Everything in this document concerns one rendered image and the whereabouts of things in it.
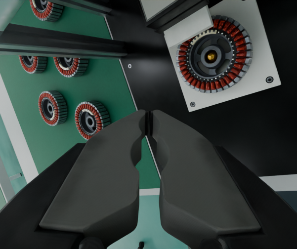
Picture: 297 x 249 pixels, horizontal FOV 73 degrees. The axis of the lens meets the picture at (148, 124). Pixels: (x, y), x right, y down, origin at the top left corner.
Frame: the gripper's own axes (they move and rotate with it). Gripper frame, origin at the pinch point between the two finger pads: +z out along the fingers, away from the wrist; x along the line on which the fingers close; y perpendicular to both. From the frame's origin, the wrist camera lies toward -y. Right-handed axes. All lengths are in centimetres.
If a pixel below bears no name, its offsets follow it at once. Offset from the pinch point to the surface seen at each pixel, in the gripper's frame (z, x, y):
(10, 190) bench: 69, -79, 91
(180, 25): 17.1, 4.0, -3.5
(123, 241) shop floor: 92, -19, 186
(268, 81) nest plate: 17.9, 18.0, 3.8
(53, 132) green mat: 48, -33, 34
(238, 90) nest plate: 19.6, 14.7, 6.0
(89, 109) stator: 35.7, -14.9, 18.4
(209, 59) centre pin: 20.9, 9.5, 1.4
